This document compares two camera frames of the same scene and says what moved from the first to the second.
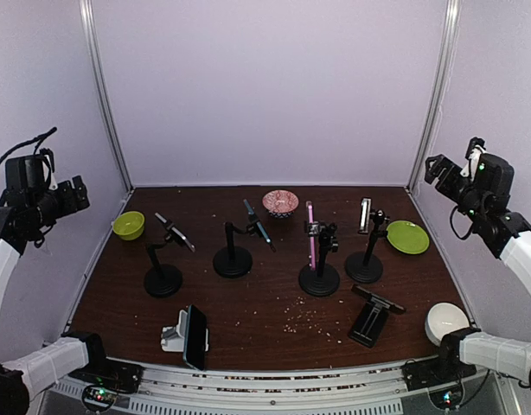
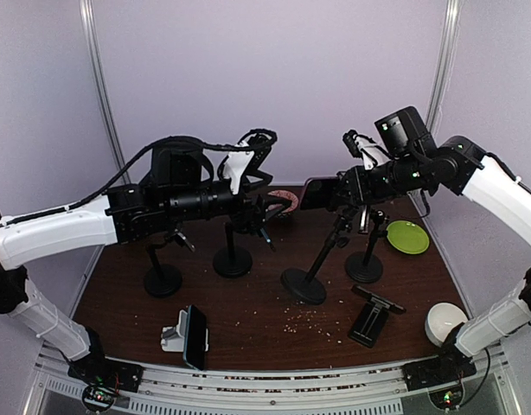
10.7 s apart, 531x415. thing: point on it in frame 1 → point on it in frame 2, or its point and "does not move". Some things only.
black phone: x=310 y=218 → x=318 y=192
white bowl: x=442 y=318 does not move
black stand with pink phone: x=318 y=279 → x=299 y=284
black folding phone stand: x=372 y=317 does not move
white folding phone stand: x=173 y=338 does not move
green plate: x=407 y=237 does not move
